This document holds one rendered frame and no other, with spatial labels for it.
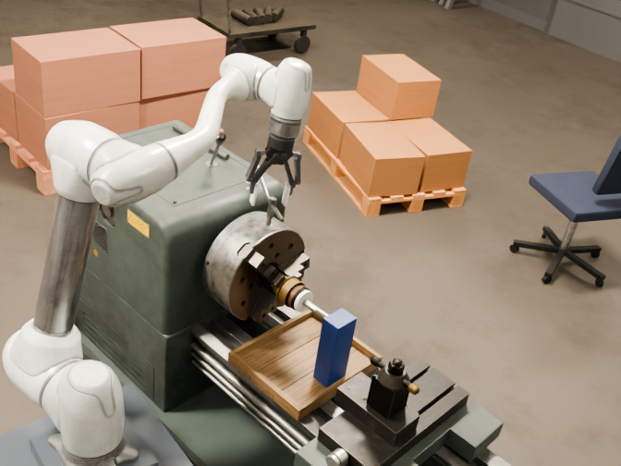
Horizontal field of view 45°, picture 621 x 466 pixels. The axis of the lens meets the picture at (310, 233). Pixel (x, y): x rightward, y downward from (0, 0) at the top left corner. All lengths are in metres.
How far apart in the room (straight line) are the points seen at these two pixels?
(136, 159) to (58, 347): 0.57
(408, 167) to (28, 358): 3.17
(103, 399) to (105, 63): 2.95
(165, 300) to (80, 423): 0.50
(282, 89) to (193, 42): 2.86
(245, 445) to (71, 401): 0.74
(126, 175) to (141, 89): 3.11
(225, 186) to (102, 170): 0.70
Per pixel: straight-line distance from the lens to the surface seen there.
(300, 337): 2.35
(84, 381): 1.92
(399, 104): 5.15
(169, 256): 2.17
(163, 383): 2.48
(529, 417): 3.66
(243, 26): 7.08
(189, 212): 2.20
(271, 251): 2.20
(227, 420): 2.55
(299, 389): 2.18
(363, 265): 4.30
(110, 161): 1.73
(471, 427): 2.16
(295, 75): 2.03
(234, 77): 2.10
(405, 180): 4.77
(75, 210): 1.87
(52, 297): 1.97
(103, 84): 4.63
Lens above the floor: 2.40
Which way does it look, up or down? 32 degrees down
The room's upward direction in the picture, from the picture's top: 9 degrees clockwise
